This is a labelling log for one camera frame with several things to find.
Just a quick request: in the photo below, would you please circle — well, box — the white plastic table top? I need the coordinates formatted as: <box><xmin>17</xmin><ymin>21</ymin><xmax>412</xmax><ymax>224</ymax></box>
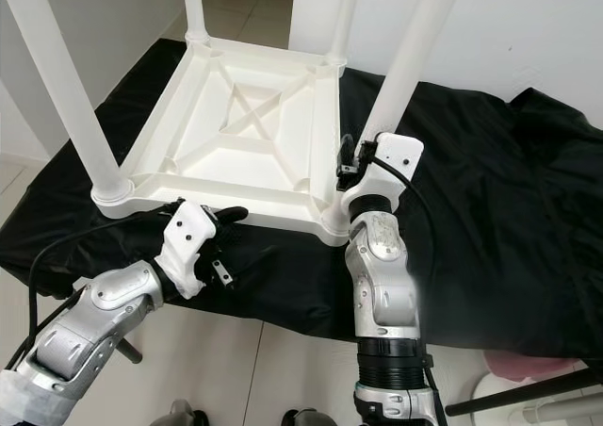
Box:
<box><xmin>94</xmin><ymin>35</ymin><xmax>350</xmax><ymax>248</ymax></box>

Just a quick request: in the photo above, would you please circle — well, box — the black metal table leg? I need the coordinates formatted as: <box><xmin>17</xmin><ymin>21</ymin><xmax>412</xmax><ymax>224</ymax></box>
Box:
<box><xmin>118</xmin><ymin>336</ymin><xmax>143</xmax><ymax>364</ymax></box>

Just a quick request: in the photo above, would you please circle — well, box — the grey robot left foot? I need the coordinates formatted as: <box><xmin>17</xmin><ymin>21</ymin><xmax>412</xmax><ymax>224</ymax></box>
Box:
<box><xmin>160</xmin><ymin>400</ymin><xmax>199</xmax><ymax>426</ymax></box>

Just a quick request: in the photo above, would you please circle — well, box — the grey robot foot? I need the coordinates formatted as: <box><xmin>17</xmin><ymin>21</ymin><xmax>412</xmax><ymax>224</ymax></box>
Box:
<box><xmin>160</xmin><ymin>400</ymin><xmax>199</xmax><ymax>426</ymax></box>
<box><xmin>283</xmin><ymin>409</ymin><xmax>335</xmax><ymax>426</ymax></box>

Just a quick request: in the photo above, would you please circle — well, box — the grey robot right foot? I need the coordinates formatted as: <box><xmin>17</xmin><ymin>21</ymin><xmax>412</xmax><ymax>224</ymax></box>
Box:
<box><xmin>283</xmin><ymin>409</ymin><xmax>335</xmax><ymax>426</ymax></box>

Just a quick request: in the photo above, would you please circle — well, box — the pink cushion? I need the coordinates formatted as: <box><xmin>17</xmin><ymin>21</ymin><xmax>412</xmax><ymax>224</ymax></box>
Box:
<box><xmin>481</xmin><ymin>351</ymin><xmax>578</xmax><ymax>383</ymax></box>

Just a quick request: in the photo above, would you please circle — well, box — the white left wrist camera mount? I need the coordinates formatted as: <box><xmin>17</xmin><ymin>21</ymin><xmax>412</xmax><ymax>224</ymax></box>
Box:
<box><xmin>162</xmin><ymin>200</ymin><xmax>220</xmax><ymax>300</ymax></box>

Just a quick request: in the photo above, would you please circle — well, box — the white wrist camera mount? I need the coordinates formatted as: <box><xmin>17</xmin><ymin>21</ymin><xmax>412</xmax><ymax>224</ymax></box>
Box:
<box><xmin>162</xmin><ymin>200</ymin><xmax>220</xmax><ymax>300</ymax></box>
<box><xmin>339</xmin><ymin>132</ymin><xmax>425</xmax><ymax>218</ymax></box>

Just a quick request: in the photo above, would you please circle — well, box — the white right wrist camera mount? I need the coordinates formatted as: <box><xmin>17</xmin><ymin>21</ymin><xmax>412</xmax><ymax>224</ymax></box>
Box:
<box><xmin>339</xmin><ymin>132</ymin><xmax>425</xmax><ymax>218</ymax></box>

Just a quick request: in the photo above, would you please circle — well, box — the white tube frame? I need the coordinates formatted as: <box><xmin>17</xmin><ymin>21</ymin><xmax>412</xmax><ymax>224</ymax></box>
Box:
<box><xmin>471</xmin><ymin>379</ymin><xmax>603</xmax><ymax>426</ymax></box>

